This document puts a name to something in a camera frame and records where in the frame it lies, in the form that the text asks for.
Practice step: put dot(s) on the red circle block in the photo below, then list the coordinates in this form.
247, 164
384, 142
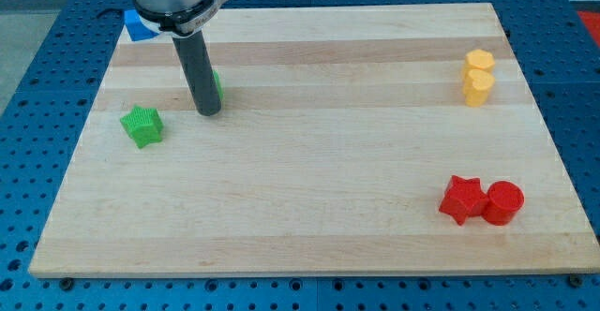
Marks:
505, 199

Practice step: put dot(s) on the green circle block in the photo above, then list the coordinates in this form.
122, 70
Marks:
218, 85

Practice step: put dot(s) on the light wooden board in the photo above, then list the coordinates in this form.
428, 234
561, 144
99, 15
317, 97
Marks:
339, 132

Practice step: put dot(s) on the red star block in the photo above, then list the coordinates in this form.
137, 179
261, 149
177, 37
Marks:
463, 198

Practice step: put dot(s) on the blue block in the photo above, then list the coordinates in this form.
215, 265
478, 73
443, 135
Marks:
136, 29

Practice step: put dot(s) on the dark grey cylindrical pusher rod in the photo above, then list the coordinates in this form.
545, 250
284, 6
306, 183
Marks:
194, 59

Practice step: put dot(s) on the green star block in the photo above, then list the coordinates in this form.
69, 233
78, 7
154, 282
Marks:
143, 126

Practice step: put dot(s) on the yellow heart block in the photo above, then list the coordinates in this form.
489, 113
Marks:
477, 87

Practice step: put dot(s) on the red object at edge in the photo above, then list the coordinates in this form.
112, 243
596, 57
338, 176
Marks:
591, 20

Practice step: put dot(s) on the yellow hexagon block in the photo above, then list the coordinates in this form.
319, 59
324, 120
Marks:
478, 59

